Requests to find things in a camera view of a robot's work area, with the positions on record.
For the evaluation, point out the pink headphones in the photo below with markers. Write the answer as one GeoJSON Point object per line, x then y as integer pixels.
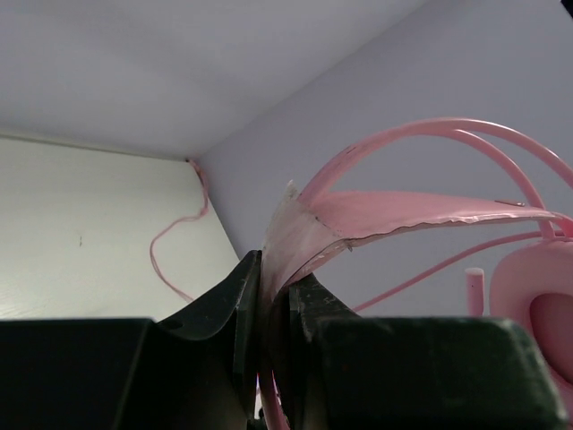
{"type": "Point", "coordinates": [531, 287]}

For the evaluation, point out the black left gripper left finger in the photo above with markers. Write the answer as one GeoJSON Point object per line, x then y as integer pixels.
{"type": "Point", "coordinates": [192, 370]}

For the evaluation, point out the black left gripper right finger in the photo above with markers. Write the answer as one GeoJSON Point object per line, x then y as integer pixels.
{"type": "Point", "coordinates": [337, 370]}

